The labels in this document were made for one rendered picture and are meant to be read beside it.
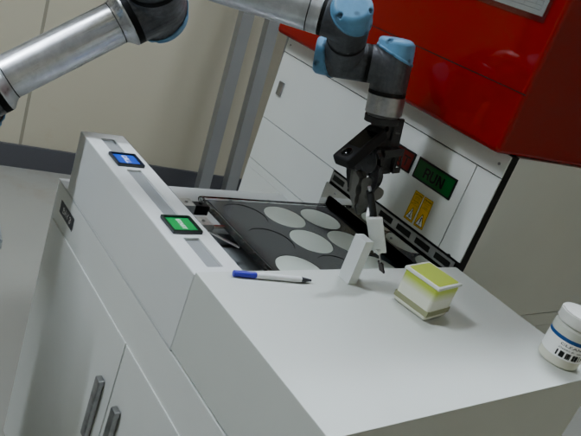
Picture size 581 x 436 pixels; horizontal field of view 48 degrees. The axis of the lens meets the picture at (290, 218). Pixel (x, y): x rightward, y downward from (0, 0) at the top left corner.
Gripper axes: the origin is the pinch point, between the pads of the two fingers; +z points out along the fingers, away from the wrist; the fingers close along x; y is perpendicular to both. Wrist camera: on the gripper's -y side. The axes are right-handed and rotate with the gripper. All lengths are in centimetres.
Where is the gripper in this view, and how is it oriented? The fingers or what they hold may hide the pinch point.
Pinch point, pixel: (355, 208)
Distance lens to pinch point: 139.6
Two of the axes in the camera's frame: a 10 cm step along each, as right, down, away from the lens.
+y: 7.6, -1.1, 6.4
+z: -1.6, 9.2, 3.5
